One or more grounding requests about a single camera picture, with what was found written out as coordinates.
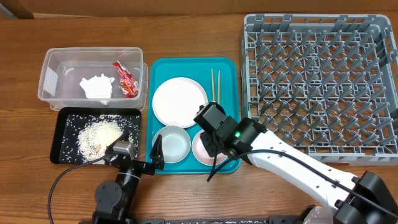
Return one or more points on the right wooden chopstick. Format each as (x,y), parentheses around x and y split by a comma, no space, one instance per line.
(219,88)

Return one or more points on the grey small bowl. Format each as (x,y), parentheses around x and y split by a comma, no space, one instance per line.
(176,143)

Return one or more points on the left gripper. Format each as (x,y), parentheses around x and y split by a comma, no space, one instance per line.
(156,155)

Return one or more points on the black plastic tray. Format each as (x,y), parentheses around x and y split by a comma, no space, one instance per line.
(61,119)

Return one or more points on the white napkin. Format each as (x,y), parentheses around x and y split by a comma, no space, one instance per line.
(98,88)

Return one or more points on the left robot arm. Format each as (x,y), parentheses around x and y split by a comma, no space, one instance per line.
(114,198)

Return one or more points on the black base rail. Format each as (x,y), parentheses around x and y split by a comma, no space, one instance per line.
(269,220)

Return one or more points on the clear plastic storage bin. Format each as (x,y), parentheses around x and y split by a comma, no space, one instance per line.
(63,70)

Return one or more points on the white round plate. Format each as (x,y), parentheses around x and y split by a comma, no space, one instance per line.
(176,101)

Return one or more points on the red sauce packet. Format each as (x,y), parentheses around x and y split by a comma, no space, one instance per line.
(129,85)

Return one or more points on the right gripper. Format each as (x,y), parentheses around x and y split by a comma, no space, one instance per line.
(214,150)

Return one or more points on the left wooden chopstick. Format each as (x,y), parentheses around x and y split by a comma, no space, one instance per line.
(212,84)

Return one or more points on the teal serving tray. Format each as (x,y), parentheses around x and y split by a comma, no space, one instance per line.
(198,69)

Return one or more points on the grey dishwasher rack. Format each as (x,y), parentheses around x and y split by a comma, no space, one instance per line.
(324,83)

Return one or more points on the pink bowl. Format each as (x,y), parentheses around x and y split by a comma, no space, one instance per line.
(199,151)

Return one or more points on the wooden chopstick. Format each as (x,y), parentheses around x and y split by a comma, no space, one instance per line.
(219,88)
(212,84)

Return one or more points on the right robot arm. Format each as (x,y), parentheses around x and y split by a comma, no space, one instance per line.
(342,196)

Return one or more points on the cooked rice pile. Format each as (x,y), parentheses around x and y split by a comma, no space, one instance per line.
(86,136)

